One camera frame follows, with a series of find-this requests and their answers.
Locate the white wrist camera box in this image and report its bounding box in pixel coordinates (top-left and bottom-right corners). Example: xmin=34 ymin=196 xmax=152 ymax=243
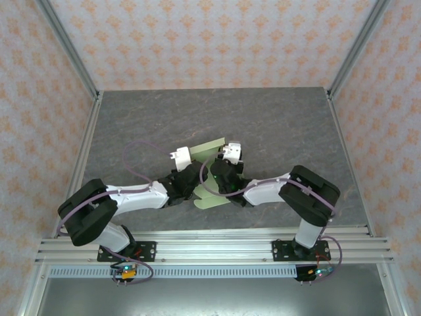
xmin=218 ymin=141 xmax=244 ymax=165
xmin=168 ymin=146 xmax=193 ymax=172

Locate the aluminium table side rail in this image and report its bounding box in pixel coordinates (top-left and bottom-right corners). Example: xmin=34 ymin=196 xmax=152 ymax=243
xmin=324 ymin=88 xmax=376 ymax=238
xmin=51 ymin=92 xmax=105 ymax=238

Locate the slotted grey cable duct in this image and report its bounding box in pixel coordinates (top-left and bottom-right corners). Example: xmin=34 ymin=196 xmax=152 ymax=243
xmin=48 ymin=265 xmax=299 ymax=279

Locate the grey metal sheet panel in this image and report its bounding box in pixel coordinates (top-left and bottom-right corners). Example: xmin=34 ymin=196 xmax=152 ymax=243
xmin=36 ymin=278 xmax=389 ymax=316

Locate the light green paper box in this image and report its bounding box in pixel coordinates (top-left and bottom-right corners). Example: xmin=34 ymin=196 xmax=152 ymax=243
xmin=189 ymin=136 xmax=246 ymax=211

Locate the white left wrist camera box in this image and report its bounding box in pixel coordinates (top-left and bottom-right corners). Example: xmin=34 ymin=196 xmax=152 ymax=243
xmin=168 ymin=146 xmax=193 ymax=172

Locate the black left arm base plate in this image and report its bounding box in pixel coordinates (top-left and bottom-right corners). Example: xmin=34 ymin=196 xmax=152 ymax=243
xmin=97 ymin=240 xmax=157 ymax=263

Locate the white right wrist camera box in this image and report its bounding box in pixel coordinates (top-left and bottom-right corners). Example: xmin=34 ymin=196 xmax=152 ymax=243
xmin=218 ymin=141 xmax=244 ymax=165

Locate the aluminium frame leg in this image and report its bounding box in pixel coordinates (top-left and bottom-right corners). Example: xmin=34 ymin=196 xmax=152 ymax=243
xmin=376 ymin=263 xmax=407 ymax=316
xmin=16 ymin=263 xmax=50 ymax=316

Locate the aluminium frame post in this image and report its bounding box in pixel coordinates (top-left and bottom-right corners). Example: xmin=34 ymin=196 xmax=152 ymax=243
xmin=34 ymin=0 xmax=101 ymax=101
xmin=327 ymin=0 xmax=393 ymax=99

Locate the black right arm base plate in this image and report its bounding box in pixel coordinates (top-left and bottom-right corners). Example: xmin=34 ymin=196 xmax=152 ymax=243
xmin=272 ymin=239 xmax=330 ymax=263

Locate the aluminium base beam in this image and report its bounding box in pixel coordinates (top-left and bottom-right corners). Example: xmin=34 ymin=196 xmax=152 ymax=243
xmin=34 ymin=228 xmax=395 ymax=265

